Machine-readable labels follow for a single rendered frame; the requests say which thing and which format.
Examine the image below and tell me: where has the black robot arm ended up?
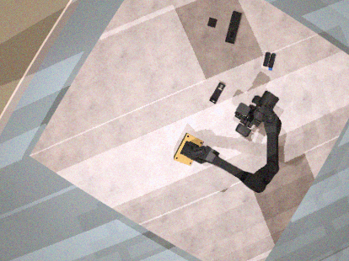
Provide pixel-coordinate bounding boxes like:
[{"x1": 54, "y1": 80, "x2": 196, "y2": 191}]
[{"x1": 180, "y1": 91, "x2": 282, "y2": 193}]

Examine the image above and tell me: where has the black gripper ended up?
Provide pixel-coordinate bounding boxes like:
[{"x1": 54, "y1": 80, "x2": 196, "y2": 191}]
[{"x1": 235, "y1": 95, "x2": 260, "y2": 137}]

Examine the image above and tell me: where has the small dark grey square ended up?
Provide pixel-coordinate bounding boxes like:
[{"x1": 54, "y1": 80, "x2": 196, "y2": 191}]
[{"x1": 207, "y1": 18, "x2": 217, "y2": 28}]

